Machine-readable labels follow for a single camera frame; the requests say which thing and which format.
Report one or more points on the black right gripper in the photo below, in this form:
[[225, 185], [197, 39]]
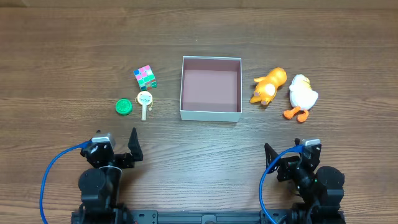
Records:
[[290, 162]]

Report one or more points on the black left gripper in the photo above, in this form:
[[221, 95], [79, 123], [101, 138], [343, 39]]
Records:
[[117, 159]]

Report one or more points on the green round disc toy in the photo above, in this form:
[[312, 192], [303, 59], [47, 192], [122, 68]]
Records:
[[123, 107]]

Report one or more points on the wooden cat rattle drum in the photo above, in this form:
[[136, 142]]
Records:
[[145, 99]]

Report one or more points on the white plush duck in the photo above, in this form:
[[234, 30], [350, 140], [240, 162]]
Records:
[[302, 98]]

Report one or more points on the orange plastic cat toy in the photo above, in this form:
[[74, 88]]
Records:
[[267, 86]]

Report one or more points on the pastel rubiks cube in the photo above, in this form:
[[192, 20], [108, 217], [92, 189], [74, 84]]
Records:
[[145, 78]]

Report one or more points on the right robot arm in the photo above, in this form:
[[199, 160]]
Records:
[[321, 188]]

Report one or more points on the white cardboard box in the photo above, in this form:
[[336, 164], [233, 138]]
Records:
[[211, 89]]

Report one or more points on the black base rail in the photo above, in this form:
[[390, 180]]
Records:
[[155, 217]]

